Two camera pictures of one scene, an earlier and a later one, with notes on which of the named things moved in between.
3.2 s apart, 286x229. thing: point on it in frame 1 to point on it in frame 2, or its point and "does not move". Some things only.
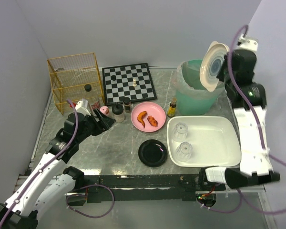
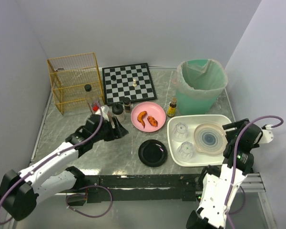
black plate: [152, 153] does not move
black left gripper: [98, 121] to [113, 130]
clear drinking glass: [180, 132] does not move
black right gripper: [223, 71] to [235, 124]
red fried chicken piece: [152, 121] does not move
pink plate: [153, 109] does not move
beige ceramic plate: [210, 63] to [210, 138]
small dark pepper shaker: [127, 102] does not move
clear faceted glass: [184, 151] does not move
